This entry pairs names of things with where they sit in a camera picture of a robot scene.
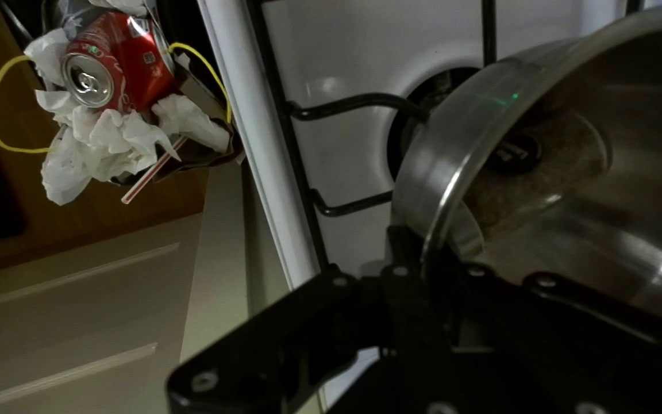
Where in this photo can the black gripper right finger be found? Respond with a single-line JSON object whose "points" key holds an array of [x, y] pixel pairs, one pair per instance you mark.
{"points": [[621, 359]]}

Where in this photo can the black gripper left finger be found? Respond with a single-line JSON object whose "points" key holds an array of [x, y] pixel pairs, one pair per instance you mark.
{"points": [[269, 359]]}

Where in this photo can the silver metal bowl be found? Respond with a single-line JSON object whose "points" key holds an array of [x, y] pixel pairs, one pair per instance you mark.
{"points": [[613, 191]]}

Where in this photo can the white panel door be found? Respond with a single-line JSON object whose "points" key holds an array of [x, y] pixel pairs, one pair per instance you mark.
{"points": [[78, 329]]}

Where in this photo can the red striped straw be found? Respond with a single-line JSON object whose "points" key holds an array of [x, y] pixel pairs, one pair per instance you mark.
{"points": [[149, 176]]}

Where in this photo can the white crumpled tissue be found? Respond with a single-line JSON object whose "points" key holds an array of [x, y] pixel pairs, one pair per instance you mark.
{"points": [[92, 153], [43, 49], [194, 118]]}

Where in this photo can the black burner grate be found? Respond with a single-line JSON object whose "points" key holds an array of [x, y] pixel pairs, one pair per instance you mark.
{"points": [[332, 101]]}

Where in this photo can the white gas stove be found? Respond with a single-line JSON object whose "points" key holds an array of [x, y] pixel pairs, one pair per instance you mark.
{"points": [[346, 47]]}

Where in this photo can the crushed red soda can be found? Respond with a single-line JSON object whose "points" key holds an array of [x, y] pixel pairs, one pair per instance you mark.
{"points": [[127, 57]]}

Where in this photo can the black trash bin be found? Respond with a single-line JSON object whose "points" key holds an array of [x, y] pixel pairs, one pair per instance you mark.
{"points": [[178, 23]]}

